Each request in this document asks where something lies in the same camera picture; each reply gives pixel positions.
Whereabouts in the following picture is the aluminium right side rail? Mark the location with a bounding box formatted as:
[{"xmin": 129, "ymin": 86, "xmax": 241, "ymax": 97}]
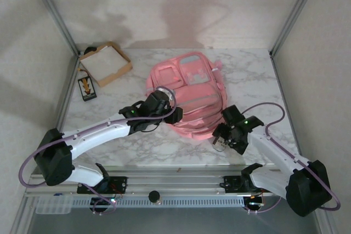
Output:
[{"xmin": 270, "ymin": 52, "xmax": 309, "ymax": 174}]

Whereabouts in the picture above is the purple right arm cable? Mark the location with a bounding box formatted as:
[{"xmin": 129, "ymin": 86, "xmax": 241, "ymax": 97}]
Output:
[{"xmin": 241, "ymin": 102, "xmax": 342, "ymax": 215}]

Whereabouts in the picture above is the aluminium front rail bed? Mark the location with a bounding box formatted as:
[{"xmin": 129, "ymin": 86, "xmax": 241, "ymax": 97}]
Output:
[{"xmin": 24, "ymin": 164, "xmax": 327, "ymax": 198}]

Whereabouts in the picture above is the white paper sheet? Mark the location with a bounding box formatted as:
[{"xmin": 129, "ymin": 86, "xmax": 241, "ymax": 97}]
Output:
[{"xmin": 81, "ymin": 46, "xmax": 128, "ymax": 80}]

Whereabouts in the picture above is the black round knob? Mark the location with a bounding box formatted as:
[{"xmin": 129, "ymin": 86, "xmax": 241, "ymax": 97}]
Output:
[{"xmin": 148, "ymin": 190, "xmax": 162, "ymax": 205}]

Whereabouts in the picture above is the grey slotted cable duct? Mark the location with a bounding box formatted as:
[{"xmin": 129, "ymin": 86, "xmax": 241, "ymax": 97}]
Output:
[{"xmin": 70, "ymin": 197, "xmax": 246, "ymax": 207}]

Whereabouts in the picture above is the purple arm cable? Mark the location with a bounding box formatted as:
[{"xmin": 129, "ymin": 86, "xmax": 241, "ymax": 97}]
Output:
[
  {"xmin": 241, "ymin": 102, "xmax": 342, "ymax": 215},
  {"xmin": 18, "ymin": 102, "xmax": 179, "ymax": 216}
]

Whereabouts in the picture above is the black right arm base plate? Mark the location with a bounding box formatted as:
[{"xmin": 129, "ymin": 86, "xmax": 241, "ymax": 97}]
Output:
[{"xmin": 223, "ymin": 175, "xmax": 274, "ymax": 194}]

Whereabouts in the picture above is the aluminium frame post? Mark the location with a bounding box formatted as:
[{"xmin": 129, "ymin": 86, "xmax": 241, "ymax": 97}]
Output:
[
  {"xmin": 269, "ymin": 0, "xmax": 324, "ymax": 58},
  {"xmin": 25, "ymin": 0, "xmax": 82, "ymax": 56}
]

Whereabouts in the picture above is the brown cardboard box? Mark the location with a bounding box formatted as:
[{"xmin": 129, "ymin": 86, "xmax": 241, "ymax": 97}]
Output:
[{"xmin": 78, "ymin": 41, "xmax": 133, "ymax": 88}]

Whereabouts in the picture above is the aluminium right frame post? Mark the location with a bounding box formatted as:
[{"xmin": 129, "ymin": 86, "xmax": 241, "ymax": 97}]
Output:
[{"xmin": 269, "ymin": 0, "xmax": 324, "ymax": 58}]

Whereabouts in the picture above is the black pack with gold print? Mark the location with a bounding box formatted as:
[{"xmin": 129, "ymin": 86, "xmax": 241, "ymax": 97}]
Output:
[{"xmin": 77, "ymin": 66, "xmax": 98, "ymax": 102}]

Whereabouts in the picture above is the aluminium left side rail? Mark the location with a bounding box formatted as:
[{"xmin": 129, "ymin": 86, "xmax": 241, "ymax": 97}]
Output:
[{"xmin": 41, "ymin": 52, "xmax": 84, "ymax": 174}]

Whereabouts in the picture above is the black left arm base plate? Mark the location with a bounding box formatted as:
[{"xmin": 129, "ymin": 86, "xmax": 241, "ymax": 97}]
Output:
[{"xmin": 77, "ymin": 175, "xmax": 128, "ymax": 194}]

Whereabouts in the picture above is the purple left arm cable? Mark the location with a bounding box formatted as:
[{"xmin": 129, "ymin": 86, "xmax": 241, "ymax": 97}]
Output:
[{"xmin": 18, "ymin": 102, "xmax": 179, "ymax": 216}]

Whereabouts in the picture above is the grey metal panel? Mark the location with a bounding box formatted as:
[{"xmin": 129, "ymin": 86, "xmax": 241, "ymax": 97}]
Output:
[{"xmin": 26, "ymin": 197, "xmax": 324, "ymax": 234}]

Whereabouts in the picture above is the pink school backpack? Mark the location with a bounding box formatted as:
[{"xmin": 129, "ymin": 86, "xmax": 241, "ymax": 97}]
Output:
[{"xmin": 145, "ymin": 51, "xmax": 233, "ymax": 140}]

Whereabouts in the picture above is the aluminium rail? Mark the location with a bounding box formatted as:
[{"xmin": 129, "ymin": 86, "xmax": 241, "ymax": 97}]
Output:
[
  {"xmin": 41, "ymin": 52, "xmax": 84, "ymax": 174},
  {"xmin": 270, "ymin": 52, "xmax": 309, "ymax": 174}
]

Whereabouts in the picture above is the aluminium left frame post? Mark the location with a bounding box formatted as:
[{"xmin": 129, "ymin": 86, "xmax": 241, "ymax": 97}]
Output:
[{"xmin": 25, "ymin": 0, "xmax": 82, "ymax": 56}]

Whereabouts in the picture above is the red white striped can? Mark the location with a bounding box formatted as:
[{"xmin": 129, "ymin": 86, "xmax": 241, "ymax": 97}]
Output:
[{"xmin": 213, "ymin": 134, "xmax": 230, "ymax": 153}]

